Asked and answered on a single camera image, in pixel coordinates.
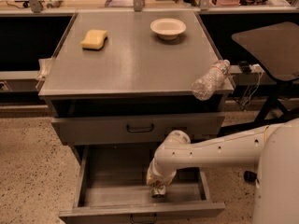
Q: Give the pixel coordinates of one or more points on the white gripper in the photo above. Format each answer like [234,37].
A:
[158,177]

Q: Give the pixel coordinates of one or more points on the green 7up can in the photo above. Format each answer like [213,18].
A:
[158,190]

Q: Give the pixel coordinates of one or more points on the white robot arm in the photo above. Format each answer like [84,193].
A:
[273,204]

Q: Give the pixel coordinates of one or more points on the open middle grey drawer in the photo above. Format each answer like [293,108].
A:
[112,189]

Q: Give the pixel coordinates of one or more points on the upper grey drawer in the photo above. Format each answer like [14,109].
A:
[135,129]

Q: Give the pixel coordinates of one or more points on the grey drawer cabinet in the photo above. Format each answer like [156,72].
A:
[135,73]

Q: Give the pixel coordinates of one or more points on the clear plastic water bottle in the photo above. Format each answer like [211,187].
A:
[205,86]

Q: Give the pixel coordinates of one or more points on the white bowl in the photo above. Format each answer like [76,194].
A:
[168,29]

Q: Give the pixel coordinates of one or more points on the yellow sponge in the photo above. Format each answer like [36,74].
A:
[94,39]

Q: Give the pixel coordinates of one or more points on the clear plastic side holder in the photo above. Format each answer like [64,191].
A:
[44,69]

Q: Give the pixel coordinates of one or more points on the black office chair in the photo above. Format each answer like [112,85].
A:
[271,50]

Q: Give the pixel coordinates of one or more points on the white power adapter with cables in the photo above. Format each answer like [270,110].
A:
[246,68]

